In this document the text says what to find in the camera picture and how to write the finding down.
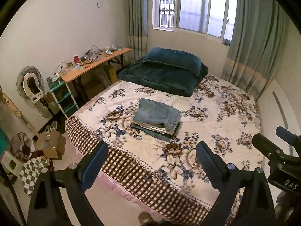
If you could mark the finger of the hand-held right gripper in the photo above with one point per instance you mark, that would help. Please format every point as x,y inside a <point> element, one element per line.
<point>288,134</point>
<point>265,144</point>

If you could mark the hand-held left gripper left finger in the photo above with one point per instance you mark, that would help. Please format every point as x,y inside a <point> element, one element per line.
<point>93,169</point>

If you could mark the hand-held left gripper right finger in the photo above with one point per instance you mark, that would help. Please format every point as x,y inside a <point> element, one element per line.
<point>207,168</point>

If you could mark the blue denim jeans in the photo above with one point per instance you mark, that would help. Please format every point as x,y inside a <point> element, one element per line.
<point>156,113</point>

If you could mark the dark green folded pants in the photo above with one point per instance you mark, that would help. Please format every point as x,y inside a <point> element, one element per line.
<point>150,131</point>

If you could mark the beige folded pants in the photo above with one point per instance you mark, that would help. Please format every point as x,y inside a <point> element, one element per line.
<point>152,126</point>

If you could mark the bed with floral blanket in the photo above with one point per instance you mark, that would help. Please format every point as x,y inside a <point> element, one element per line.
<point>211,127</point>

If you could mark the open cardboard box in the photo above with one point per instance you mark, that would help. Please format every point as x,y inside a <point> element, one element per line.
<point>53,143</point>

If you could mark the pink bed skirt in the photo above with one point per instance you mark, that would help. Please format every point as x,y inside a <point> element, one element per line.
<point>131,197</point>

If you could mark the white shoes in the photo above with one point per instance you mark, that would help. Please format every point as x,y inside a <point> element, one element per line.
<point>52,126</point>

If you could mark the checkered cloth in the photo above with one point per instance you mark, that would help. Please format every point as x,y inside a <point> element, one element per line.
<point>30,174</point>

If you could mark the brown mesh bag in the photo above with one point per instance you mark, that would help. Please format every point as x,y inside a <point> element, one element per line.
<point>21,146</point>

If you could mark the green and white shelf rack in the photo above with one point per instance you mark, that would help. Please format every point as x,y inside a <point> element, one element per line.
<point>63,98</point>

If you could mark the white and green box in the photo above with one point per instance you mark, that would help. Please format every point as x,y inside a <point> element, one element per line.
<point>10,163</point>

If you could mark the brown cardboard box under desk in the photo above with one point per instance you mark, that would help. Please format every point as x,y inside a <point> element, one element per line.
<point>94,84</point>

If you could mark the yellow cardboard box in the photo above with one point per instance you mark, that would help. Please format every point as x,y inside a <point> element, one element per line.
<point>111,74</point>

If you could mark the wide striped green curtain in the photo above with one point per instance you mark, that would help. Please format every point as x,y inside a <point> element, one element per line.
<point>254,40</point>

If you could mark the dark green folded quilt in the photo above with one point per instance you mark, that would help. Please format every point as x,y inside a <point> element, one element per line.
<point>160,77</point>

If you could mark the glass jar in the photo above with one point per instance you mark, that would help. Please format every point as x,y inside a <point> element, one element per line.
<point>63,70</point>

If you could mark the small items on window sill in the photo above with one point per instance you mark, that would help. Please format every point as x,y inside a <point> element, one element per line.
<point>227,42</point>

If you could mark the wooden folding desk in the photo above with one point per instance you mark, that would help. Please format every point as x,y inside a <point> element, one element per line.
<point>103,60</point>

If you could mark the red cup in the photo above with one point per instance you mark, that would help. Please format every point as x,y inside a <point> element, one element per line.
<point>76,59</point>

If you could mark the standing electric fan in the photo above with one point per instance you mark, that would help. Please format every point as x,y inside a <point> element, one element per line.
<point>23,80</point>

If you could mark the dark green pillow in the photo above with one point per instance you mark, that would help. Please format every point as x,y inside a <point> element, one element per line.
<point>171,58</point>

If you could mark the sliding glass window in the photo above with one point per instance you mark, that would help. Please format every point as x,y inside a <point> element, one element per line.
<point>195,7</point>

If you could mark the white wall switch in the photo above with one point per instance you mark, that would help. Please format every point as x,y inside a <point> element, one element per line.
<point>100,5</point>

